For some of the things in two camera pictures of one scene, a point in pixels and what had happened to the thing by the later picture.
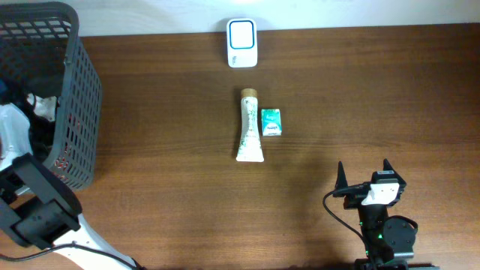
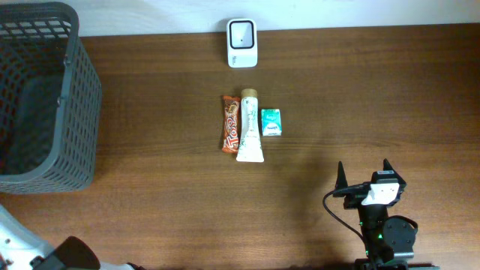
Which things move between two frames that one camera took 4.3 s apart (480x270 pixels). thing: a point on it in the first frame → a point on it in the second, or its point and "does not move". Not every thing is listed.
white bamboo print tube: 250,149 does not move
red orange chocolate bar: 61,163 → 231,106
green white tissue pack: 271,121 does not move
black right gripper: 352,190 does not move
